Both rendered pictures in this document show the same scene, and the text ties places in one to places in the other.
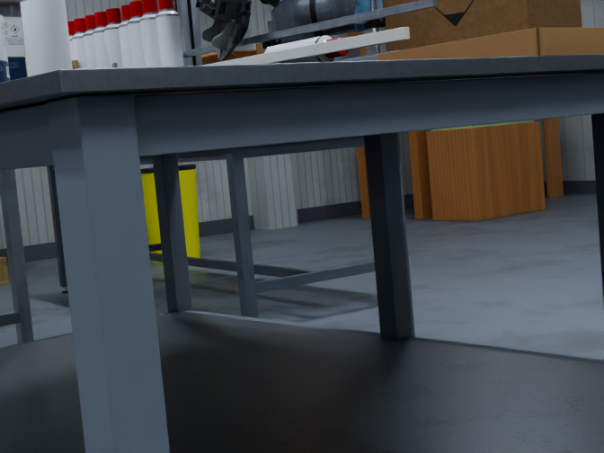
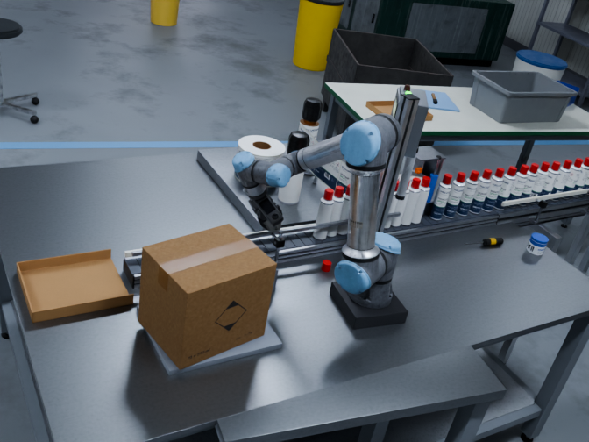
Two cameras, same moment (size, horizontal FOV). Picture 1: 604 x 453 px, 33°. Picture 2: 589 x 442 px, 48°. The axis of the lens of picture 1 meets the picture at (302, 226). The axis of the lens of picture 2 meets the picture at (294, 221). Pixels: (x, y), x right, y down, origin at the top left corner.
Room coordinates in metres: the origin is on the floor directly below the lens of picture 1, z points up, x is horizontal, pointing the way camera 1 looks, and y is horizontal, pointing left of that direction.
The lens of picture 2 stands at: (2.40, -1.88, 2.18)
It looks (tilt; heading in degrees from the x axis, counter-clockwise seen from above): 30 degrees down; 96
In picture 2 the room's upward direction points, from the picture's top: 11 degrees clockwise
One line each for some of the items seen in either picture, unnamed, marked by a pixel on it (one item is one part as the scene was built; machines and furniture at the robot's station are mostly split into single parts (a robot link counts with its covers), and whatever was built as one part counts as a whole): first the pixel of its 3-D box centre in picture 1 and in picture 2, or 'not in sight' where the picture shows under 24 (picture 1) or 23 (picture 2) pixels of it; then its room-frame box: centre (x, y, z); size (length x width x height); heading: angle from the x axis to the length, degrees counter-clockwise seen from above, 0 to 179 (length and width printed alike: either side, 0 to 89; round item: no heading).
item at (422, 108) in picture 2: not in sight; (406, 121); (2.47, 0.32, 1.38); 0.17 x 0.10 x 0.19; 96
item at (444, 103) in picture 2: not in sight; (435, 100); (2.70, 2.42, 0.81); 0.32 x 0.24 x 0.01; 108
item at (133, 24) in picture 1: (141, 48); (345, 210); (2.34, 0.32, 0.98); 0.05 x 0.05 x 0.20
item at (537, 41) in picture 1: (508, 54); (74, 282); (1.58, -0.34, 0.85); 0.30 x 0.26 x 0.04; 41
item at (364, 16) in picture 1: (238, 43); (280, 231); (2.14, 0.10, 0.95); 1.07 x 0.01 x 0.01; 41
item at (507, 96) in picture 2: not in sight; (519, 96); (3.23, 2.55, 0.91); 0.60 x 0.40 x 0.22; 36
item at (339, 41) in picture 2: not in sight; (379, 91); (2.31, 3.71, 0.36); 1.05 x 0.86 x 0.72; 113
